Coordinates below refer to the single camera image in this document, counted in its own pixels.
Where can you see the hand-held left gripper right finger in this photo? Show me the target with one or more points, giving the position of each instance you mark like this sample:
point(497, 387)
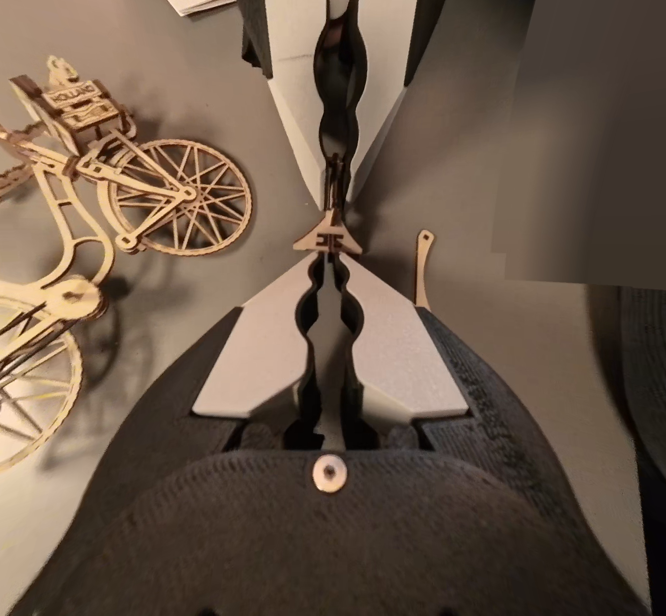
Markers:
point(411, 361)

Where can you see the dark knit fabric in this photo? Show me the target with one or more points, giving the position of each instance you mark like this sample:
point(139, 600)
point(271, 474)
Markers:
point(645, 366)

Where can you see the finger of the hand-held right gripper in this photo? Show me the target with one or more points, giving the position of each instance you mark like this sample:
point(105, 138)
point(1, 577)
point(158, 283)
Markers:
point(390, 28)
point(291, 28)

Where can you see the slotted triangular wooden part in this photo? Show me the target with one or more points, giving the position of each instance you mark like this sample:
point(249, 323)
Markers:
point(312, 241)

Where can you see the wooden tandem bicycle model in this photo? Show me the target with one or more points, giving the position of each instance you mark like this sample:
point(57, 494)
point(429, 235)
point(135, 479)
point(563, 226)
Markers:
point(186, 192)

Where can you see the thin wooden strip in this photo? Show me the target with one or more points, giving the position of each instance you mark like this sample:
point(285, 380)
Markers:
point(330, 258)

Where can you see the curved wooden strip square holes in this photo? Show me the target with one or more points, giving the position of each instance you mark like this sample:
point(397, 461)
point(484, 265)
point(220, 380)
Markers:
point(420, 278)

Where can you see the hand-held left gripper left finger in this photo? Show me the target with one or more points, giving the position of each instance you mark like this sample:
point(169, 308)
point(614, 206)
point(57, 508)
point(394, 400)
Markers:
point(249, 361)

